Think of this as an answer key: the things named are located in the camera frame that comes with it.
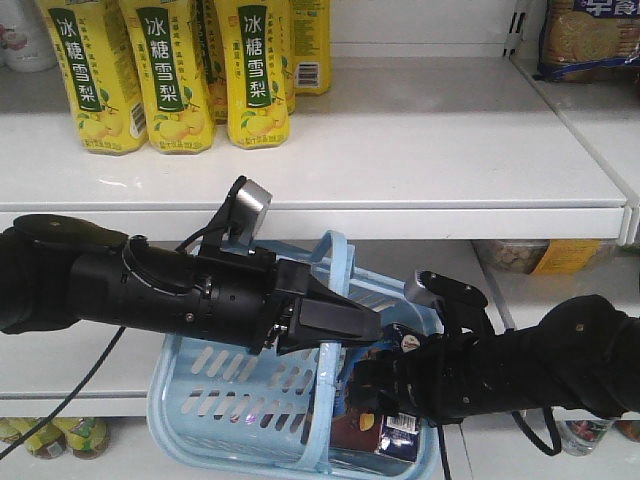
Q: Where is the rear yellow tea bottle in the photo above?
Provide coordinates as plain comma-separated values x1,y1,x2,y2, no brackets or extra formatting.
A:
291,0,332,95

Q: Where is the lower shelf drink can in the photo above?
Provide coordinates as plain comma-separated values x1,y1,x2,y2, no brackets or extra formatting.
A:
556,420,614,457

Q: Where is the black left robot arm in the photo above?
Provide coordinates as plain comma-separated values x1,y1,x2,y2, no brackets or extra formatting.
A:
1,214,381,355

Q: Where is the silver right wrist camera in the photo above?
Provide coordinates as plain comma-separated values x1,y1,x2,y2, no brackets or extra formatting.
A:
403,269,490,331

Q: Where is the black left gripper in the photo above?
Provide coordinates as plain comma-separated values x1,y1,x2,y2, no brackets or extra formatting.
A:
194,244,381,355

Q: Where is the biscuit package blue label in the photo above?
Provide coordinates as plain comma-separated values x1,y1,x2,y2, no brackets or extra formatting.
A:
537,0,639,83

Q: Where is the blue chocolate cookie box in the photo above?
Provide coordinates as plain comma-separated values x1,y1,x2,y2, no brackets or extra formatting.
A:
330,323,426,462

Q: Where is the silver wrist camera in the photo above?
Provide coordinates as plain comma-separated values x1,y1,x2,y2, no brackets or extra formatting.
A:
202,175,272,247
403,269,490,331

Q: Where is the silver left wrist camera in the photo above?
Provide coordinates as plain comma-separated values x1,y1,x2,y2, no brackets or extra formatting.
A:
202,175,272,247

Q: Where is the yellow pear tea bottle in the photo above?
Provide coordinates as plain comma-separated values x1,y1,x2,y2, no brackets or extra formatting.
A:
118,1,216,154
214,1,290,149
36,1,147,155

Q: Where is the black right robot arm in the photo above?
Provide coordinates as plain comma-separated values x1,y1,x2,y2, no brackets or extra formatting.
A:
348,295,639,424

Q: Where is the clear cookie tub yellow label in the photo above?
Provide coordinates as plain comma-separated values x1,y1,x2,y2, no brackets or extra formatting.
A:
473,239,618,275

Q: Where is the white pink-flower bottle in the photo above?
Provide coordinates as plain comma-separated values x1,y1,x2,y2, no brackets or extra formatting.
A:
1,0,57,73

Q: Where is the light blue plastic basket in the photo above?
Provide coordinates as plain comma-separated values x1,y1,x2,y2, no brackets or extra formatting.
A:
147,232,440,479

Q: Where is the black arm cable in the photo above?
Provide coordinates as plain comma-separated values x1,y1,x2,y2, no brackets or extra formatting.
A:
0,324,126,459

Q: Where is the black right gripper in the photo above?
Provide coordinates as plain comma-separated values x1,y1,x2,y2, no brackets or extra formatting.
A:
347,334,473,425

